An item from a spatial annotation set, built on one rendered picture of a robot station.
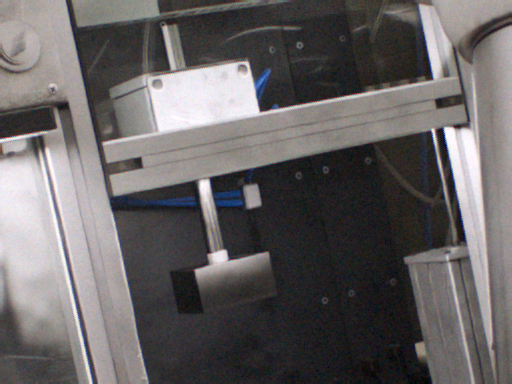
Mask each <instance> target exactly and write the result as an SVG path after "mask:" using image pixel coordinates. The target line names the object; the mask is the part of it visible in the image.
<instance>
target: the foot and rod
mask: <svg viewBox="0 0 512 384"><path fill-rule="evenodd" d="M191 182H192V187H193V193H194V197H195V202H196V207H197V211H198V217H199V222H201V226H202V231H203V236H204V240H205V246H206V251H207V255H208V260H209V262H207V263H202V264H197V265H193V266H189V267H185V269H181V270H177V271H172V272H169V273H170V278H171V283H172V287H173V292H175V298H176V302H177V307H178V312H179V314H206V313H209V312H213V311H217V310H221V309H225V308H229V307H233V306H237V305H241V304H244V303H248V302H253V301H257V300H261V299H264V298H268V297H272V296H277V295H278V292H277V287H276V283H274V278H273V273H272V267H271V263H270V258H269V253H268V252H263V253H252V254H240V255H236V256H232V257H228V254H227V250H226V245H224V239H223V234H222V230H221V225H220V220H219V215H218V210H217V205H216V201H215V196H214V191H213V185H212V181H211V177H208V178H203V179H197V180H193V181H191Z"/></svg>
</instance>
